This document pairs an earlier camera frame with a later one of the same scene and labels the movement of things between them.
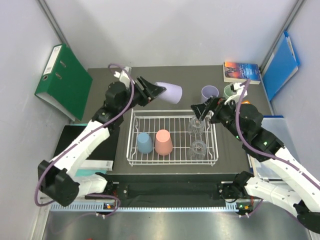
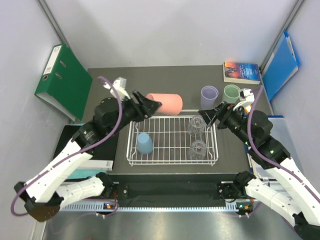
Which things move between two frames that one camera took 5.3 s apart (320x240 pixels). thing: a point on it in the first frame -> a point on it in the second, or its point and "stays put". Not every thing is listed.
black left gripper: [143, 88] -> [138, 105]
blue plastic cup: [144, 143] stays put
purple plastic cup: [207, 91] stays put
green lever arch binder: [66, 83] stays put
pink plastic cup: [163, 145] -> [172, 103]
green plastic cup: [228, 92] stays put
